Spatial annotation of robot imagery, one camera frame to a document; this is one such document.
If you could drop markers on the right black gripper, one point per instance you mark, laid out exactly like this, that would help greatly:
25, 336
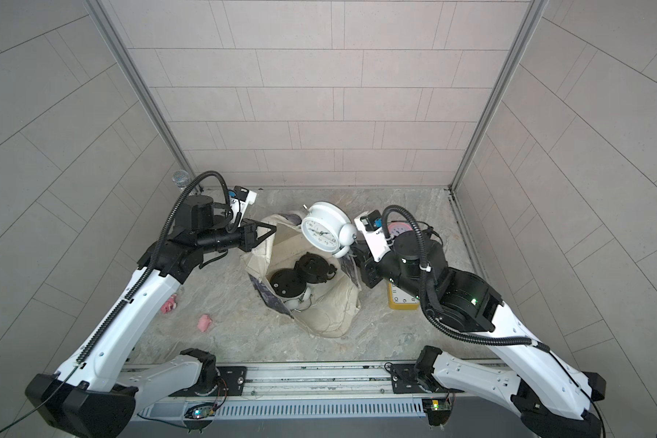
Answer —
370, 265

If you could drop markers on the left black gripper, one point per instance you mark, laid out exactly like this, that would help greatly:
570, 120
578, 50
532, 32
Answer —
247, 234

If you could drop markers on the yellow rectangular alarm clock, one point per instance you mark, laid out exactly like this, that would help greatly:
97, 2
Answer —
401, 300

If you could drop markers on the pink alarm clock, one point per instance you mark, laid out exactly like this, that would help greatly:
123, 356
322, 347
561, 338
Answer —
398, 228

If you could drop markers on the beige canvas tote bag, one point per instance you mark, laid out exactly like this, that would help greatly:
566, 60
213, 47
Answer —
334, 304

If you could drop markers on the large black round clock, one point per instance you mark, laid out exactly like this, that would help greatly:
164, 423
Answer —
315, 269

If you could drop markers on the large white twin-bell clock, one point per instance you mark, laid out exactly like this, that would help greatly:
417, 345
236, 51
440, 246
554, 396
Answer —
329, 229

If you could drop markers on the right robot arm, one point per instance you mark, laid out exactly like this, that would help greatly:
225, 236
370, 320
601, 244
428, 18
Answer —
551, 397

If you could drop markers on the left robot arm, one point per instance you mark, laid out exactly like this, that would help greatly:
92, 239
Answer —
87, 396

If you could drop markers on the silver clock black back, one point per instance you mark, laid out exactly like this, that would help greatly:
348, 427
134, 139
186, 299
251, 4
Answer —
290, 285

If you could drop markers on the glitter microphone on stand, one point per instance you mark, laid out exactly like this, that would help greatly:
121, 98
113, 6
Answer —
181, 179

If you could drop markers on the small pink eraser piece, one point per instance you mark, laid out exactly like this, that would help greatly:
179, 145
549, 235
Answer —
204, 323

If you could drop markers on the small pink toy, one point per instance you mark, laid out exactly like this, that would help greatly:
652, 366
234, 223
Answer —
169, 305

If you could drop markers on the right circuit board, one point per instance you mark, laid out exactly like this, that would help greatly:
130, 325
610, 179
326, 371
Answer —
437, 411

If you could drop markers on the circuit board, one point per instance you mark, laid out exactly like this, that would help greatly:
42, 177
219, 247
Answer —
437, 411
201, 411

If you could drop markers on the left circuit board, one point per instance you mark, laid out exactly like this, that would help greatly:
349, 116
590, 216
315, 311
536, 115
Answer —
201, 411

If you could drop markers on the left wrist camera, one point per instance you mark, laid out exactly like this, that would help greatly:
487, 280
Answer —
240, 199

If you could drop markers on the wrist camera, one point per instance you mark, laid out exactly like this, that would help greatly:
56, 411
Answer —
240, 199
370, 225

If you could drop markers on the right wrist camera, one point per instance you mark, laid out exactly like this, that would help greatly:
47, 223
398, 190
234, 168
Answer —
370, 225

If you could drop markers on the aluminium mounting rail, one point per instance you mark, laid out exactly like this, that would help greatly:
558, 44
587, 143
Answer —
312, 383

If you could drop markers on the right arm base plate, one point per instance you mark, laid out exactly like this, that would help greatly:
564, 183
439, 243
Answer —
404, 380

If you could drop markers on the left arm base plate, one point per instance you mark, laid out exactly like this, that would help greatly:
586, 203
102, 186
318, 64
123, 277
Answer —
229, 380

